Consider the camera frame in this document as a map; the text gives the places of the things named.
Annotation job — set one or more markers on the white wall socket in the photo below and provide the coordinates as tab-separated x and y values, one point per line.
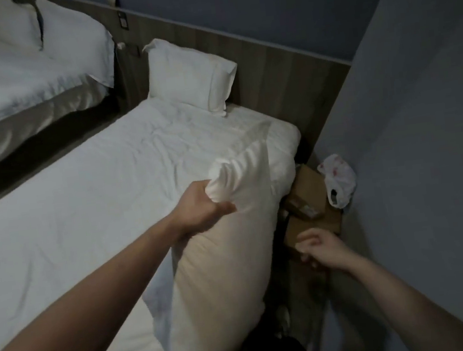
120	46

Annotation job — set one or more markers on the person's left hand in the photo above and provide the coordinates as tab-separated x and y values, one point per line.
195	209

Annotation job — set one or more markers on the wooden headboard panel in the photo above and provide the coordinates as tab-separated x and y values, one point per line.
244	75

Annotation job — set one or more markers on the person's left thumb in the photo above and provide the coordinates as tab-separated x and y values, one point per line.
223	209

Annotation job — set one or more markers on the white bed with wrinkled sheet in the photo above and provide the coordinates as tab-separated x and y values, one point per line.
104	205

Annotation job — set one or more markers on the person's right thumb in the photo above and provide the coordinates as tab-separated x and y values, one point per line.
306	237

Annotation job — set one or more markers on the black wall switch panel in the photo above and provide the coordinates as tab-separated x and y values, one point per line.
123	21

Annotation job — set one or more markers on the brown cardboard box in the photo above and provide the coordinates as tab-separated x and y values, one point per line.
310	233
307	195

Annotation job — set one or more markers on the white made bed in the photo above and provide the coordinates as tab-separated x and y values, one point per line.
14	90

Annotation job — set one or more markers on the person's left forearm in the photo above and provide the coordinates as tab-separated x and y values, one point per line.
84	313

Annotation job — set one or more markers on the white plump pillow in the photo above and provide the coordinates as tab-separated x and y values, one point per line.
10	21

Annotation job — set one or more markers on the white plastic bag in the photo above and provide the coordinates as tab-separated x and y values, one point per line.
338	180

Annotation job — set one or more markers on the white flat pillow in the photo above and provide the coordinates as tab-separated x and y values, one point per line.
74	41

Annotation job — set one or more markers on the person's right forearm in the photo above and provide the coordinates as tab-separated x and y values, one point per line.
404	312

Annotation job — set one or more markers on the large white pillow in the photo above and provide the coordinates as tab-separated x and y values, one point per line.
220	258

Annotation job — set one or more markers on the person's right hand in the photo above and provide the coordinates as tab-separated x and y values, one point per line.
324	248

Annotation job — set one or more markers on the white pillow with flanged case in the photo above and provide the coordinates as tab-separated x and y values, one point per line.
190	77

